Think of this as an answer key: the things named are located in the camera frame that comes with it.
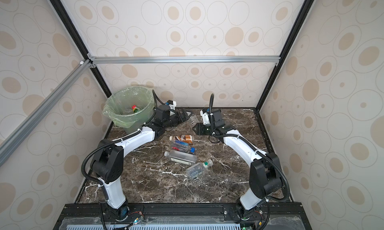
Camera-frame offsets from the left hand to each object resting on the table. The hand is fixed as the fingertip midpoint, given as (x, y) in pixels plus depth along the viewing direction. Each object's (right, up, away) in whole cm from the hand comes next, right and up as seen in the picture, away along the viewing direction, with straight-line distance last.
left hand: (193, 112), depth 84 cm
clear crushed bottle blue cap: (-9, -21, +14) cm, 27 cm away
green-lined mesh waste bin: (-44, +4, +18) cm, 48 cm away
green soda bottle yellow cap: (-40, +4, +17) cm, 44 cm away
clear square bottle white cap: (-7, -27, +8) cm, 29 cm away
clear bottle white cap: (0, -4, +3) cm, 5 cm away
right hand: (+2, -9, +2) cm, 9 cm away
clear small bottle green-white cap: (+2, -34, +4) cm, 34 cm away
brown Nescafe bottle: (-4, -16, +13) cm, 21 cm away
